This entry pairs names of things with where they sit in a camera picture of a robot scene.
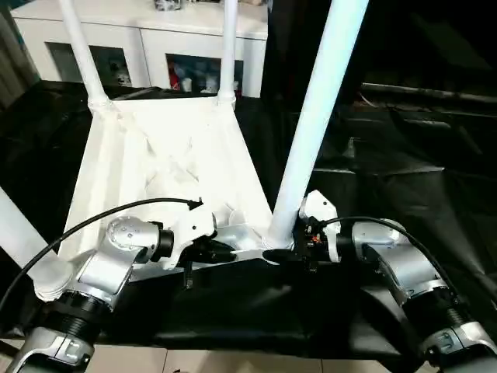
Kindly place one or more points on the white plastic table top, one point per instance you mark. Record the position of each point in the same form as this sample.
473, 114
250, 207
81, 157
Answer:
163, 128

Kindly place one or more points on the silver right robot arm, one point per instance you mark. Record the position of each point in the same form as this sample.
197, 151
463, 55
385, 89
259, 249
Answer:
404, 256

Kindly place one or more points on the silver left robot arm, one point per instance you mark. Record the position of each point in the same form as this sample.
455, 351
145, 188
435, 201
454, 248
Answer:
112, 252

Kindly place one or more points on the black work mat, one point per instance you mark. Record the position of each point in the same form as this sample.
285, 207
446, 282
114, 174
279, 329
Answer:
240, 311

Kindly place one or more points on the white printed mug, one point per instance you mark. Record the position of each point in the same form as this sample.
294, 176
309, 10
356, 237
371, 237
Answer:
210, 83

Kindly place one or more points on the grey metal rod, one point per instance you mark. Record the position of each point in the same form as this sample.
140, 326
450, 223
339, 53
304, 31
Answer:
427, 93

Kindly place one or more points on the white sideboard with glass doors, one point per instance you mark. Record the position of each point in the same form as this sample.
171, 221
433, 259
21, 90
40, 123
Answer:
174, 27

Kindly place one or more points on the black backdrop cloth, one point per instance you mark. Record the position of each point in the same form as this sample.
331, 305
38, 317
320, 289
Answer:
427, 39

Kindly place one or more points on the grey crumpled bundle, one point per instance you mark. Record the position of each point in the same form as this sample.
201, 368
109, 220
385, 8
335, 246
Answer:
167, 4

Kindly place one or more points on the grey curtain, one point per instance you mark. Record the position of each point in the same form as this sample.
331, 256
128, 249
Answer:
15, 62

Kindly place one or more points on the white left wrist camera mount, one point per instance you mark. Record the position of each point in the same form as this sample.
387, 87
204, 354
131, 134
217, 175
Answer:
196, 227

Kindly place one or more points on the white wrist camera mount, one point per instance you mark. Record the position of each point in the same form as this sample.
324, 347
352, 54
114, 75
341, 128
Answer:
322, 208
196, 227

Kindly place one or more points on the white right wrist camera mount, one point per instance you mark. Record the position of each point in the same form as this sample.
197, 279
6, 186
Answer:
322, 208

